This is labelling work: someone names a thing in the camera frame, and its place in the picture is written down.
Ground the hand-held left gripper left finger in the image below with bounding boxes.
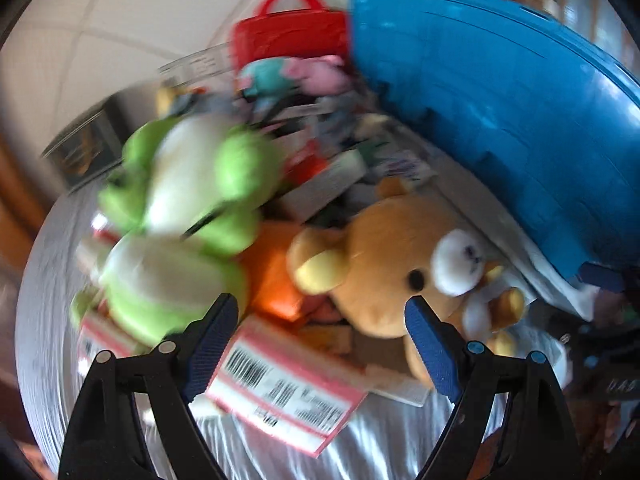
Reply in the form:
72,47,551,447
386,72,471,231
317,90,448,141
57,292,241,480

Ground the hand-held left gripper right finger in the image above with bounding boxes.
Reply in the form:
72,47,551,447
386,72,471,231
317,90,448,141
404,296,583,480

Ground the brown bear plush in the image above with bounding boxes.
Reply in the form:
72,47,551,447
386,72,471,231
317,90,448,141
286,176,528,391

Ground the blue plastic crate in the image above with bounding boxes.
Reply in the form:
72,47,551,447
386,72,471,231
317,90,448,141
347,0,640,281

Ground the pink bordered box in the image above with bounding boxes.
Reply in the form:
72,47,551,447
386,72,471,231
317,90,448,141
77,310,151,363
205,315,368,458

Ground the white blue printed cloth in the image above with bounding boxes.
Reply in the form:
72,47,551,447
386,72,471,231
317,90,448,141
15,175,596,480

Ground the green frog plush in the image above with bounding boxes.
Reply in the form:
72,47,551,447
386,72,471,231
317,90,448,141
70,112,283,346

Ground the pink pig plush orange dress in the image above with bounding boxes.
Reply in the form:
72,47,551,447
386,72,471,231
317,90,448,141
237,220,311,321

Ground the white tissue packet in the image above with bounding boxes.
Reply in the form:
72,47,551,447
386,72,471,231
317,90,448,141
380,154,437,187

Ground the red white box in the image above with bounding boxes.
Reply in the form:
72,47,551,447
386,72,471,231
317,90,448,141
285,142,333,188

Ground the wooden cabinet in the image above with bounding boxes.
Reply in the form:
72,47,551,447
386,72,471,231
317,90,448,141
0,135,51,276

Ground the framed picture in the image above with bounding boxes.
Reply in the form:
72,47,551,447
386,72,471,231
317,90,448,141
42,105,126,191

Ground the grey plush toy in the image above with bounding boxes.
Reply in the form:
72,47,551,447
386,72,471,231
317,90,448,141
165,87,236,117

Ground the teal and pink pig plush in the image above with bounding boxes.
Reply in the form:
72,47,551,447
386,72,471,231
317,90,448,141
235,55,356,106

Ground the red plastic carry case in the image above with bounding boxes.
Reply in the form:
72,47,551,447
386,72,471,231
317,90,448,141
231,0,351,68

